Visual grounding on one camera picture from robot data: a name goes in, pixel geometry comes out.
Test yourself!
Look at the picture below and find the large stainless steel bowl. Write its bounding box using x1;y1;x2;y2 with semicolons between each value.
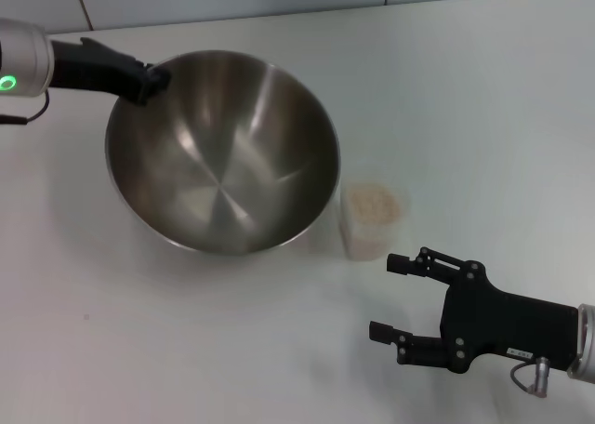
104;49;342;258

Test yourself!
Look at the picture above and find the left wrist cable with plug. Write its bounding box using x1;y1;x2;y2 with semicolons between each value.
0;91;50;126

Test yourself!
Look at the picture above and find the right wrist cable with plug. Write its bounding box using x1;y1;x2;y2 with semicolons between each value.
509;356;552;395

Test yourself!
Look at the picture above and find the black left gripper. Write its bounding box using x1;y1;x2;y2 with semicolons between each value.
49;36;171;108

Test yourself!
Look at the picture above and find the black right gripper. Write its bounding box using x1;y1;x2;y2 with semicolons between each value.
369;245;581;375

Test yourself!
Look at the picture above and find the wrist cable with plug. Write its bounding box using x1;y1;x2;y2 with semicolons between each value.
509;356;552;395
0;91;50;126

